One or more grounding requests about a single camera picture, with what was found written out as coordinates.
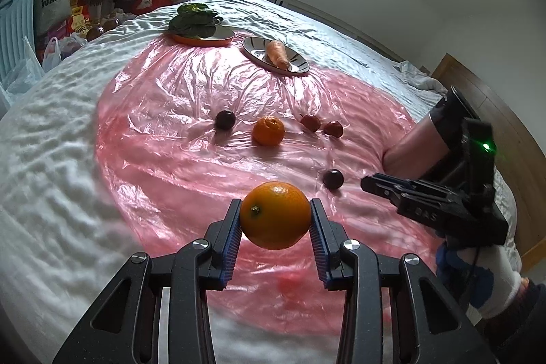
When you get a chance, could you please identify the person's right forearm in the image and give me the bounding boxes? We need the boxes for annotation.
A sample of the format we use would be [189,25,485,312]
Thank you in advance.
[482,281,546,352]

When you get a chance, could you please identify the wooden headboard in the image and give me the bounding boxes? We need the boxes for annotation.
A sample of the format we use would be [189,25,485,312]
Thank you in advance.
[431,53,546,262]

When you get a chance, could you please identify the dark purple plum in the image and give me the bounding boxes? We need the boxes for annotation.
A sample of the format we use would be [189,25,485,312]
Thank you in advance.
[322,169,344,191]
[214,110,236,130]

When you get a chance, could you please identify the red bag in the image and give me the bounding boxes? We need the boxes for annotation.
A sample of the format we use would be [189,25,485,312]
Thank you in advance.
[132,0,173,15]

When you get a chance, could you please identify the carrot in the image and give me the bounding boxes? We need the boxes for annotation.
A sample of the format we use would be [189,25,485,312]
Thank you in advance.
[265,41,291,70]

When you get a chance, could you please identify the orange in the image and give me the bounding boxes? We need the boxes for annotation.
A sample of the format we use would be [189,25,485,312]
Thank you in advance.
[252,115,286,146]
[240,181,312,250]

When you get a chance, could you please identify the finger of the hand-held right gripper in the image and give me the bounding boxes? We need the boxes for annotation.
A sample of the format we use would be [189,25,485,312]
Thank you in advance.
[384,193,470,231]
[361,174,454,199]

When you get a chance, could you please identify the black steel kettle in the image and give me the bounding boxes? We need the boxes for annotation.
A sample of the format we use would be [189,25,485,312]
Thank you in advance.
[384,85,474,182]

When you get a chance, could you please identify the silver metal plate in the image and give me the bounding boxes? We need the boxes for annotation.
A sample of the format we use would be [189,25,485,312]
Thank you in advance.
[242,37,310,75]

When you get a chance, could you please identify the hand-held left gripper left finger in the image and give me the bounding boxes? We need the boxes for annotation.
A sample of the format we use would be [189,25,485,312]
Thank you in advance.
[52,199,245,364]

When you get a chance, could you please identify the orange plate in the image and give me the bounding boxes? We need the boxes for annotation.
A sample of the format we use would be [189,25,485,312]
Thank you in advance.
[168,25,235,48]

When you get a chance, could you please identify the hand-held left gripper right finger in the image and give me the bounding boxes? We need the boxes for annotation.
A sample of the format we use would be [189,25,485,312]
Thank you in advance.
[309,198,500,364]

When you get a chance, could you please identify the crumpled white quilt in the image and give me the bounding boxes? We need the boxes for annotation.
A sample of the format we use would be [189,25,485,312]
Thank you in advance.
[394,60,446,92]

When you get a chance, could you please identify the person's right hand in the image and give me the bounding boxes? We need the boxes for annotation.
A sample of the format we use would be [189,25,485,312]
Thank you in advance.
[435,236,527,320]

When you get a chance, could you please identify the yellow boxes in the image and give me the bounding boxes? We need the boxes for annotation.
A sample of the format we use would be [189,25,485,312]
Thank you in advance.
[66,0,92,38]

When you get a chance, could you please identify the green leafy vegetable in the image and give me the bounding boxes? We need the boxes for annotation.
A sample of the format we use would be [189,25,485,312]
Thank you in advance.
[168,3,223,38]

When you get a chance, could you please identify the clear plastic bag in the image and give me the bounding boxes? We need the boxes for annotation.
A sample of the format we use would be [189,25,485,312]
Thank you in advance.
[0,35,43,113]

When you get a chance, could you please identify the white plastic bag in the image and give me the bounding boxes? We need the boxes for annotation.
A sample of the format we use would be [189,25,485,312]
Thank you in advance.
[42,37,62,70]

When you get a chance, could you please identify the grey printed bag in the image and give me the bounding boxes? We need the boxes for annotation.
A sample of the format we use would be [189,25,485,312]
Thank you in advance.
[33,0,71,38]

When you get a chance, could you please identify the pink plastic sheet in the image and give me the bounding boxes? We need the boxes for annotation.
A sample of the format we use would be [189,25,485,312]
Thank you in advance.
[94,33,444,343]

